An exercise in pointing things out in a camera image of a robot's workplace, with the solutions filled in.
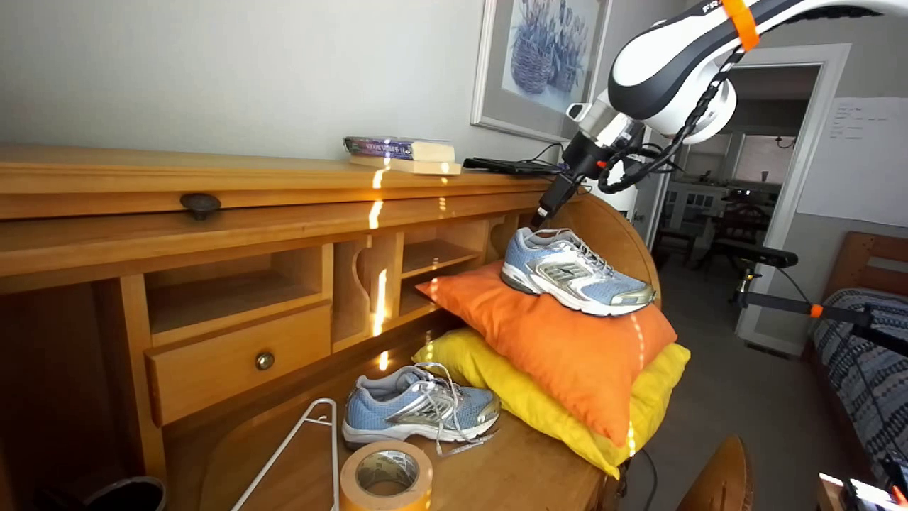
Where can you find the black stereo camera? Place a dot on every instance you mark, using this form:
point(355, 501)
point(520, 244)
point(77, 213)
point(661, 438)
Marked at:
point(755, 254)

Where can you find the yellow pillow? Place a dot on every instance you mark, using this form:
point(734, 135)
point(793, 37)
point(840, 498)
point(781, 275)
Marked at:
point(654, 399)

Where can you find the black keyboard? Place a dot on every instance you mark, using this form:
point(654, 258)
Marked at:
point(512, 164)

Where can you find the framed blue flower picture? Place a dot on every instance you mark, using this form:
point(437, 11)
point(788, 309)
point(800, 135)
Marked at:
point(549, 45)

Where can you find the wooden desk drawer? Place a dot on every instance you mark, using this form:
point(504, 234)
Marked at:
point(216, 363)

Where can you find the tan packing tape roll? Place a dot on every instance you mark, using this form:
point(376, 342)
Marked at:
point(358, 482)

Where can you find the wooden chair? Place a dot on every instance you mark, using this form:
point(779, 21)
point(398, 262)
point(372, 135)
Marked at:
point(720, 482)

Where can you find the orange pillow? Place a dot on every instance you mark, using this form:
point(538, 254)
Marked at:
point(568, 359)

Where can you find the black waste bin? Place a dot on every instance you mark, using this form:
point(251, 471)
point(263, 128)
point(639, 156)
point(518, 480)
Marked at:
point(128, 498)

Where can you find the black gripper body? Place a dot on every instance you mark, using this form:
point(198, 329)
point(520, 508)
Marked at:
point(582, 160)

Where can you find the striped bed blanket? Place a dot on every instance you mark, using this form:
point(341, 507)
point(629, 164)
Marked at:
point(866, 379)

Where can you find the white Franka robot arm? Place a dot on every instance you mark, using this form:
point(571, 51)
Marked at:
point(661, 58)

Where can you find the round metal drawer knob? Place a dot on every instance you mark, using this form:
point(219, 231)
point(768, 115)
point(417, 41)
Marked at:
point(266, 360)

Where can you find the white door frame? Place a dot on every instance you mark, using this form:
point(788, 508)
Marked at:
point(768, 316)

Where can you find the whiteboard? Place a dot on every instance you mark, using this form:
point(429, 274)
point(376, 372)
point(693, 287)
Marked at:
point(860, 160)

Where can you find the cream book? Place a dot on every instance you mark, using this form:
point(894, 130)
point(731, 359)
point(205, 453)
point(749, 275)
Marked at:
point(436, 156)

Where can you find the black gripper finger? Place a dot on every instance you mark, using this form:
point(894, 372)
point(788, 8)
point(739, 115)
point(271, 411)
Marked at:
point(556, 200)

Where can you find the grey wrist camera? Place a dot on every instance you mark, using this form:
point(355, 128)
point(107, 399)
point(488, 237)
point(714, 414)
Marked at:
point(581, 115)

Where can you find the wooden roll-top desk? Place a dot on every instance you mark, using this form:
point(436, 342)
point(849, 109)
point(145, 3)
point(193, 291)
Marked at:
point(85, 244)

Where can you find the black camera boom stand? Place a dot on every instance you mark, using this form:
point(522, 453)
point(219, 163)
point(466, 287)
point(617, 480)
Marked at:
point(781, 301)

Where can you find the blue grey running shoe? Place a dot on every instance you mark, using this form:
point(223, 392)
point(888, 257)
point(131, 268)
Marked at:
point(578, 274)
point(407, 407)

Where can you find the wooden bed headboard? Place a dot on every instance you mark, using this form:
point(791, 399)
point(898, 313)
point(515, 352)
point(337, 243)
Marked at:
point(874, 258)

